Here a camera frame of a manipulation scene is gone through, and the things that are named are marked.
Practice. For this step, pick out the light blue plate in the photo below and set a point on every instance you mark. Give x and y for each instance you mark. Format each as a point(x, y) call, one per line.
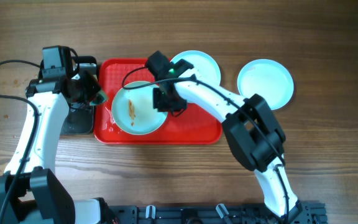
point(204, 63)
point(133, 109)
point(269, 79)

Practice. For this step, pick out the light blue plate front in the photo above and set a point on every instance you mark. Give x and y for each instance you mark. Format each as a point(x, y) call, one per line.
point(133, 109)

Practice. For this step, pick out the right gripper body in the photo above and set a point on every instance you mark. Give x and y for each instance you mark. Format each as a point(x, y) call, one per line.
point(165, 102)

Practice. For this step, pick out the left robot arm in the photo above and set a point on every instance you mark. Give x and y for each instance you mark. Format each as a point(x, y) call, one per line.
point(29, 190)

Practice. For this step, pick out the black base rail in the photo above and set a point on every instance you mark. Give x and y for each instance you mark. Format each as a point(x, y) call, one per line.
point(258, 213)

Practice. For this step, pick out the light blue plate back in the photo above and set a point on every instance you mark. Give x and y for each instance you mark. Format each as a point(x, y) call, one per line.
point(204, 63)

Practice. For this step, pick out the green yellow sponge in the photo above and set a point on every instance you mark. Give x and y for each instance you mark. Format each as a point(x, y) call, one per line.
point(99, 98)

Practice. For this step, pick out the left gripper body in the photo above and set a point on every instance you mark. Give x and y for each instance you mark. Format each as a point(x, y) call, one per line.
point(88, 86)

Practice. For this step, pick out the black rectangular tray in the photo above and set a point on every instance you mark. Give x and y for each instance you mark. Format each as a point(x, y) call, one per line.
point(79, 121)

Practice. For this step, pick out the red plastic tray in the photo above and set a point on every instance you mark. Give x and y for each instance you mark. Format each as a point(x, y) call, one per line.
point(193, 126)

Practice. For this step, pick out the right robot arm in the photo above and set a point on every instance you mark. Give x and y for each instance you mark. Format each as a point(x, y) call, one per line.
point(253, 133)

